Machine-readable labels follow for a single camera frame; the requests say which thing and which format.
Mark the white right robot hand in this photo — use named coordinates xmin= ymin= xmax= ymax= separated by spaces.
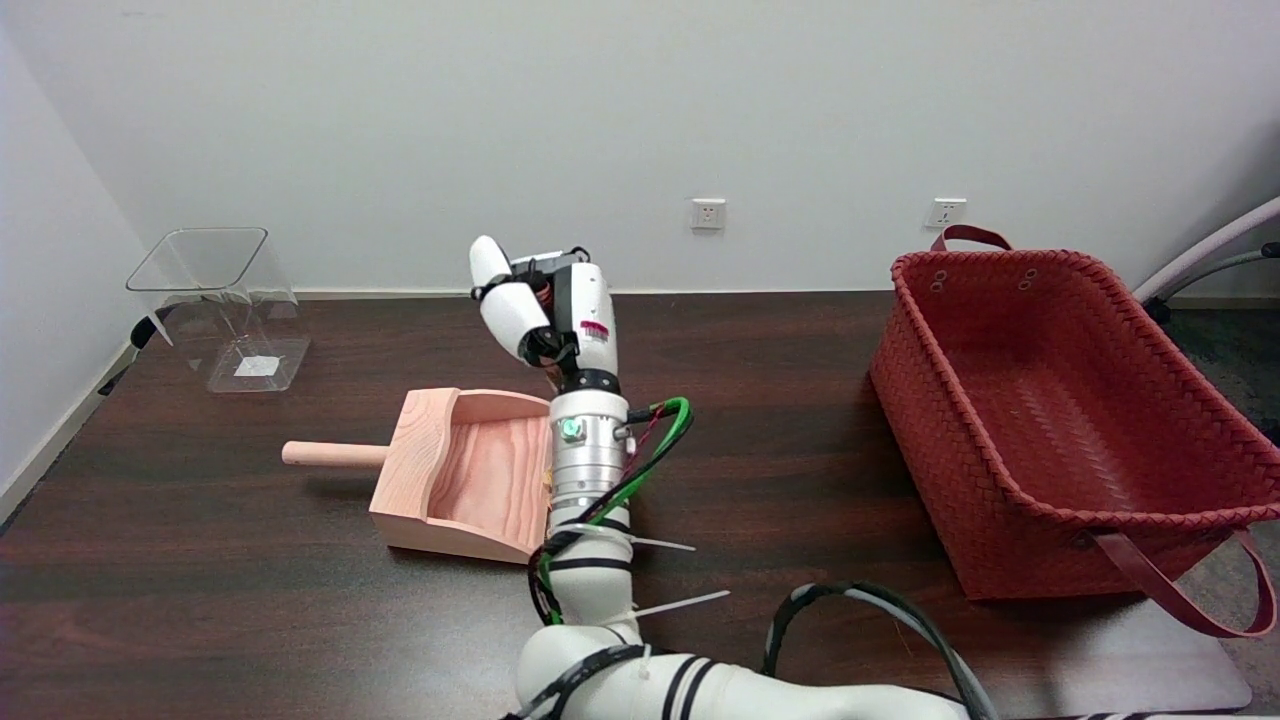
xmin=468 ymin=236 xmax=622 ymax=395

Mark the wooden dustpan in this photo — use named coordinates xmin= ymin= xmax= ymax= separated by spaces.
xmin=281 ymin=388 xmax=558 ymax=566

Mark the clear plastic container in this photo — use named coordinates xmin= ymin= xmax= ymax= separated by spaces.
xmin=126 ymin=227 xmax=312 ymax=394

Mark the red woven basket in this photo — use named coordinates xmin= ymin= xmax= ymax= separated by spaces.
xmin=868 ymin=225 xmax=1280 ymax=639

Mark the pink curved tube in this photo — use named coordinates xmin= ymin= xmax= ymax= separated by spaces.
xmin=1135 ymin=196 xmax=1280 ymax=301

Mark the grey pad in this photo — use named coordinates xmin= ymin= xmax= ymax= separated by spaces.
xmin=960 ymin=595 xmax=1253 ymax=716

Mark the green and black cable bundle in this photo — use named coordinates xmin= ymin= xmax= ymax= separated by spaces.
xmin=528 ymin=397 xmax=694 ymax=627

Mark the black sleeved cable loop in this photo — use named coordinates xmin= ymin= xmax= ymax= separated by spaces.
xmin=762 ymin=581 xmax=1001 ymax=720

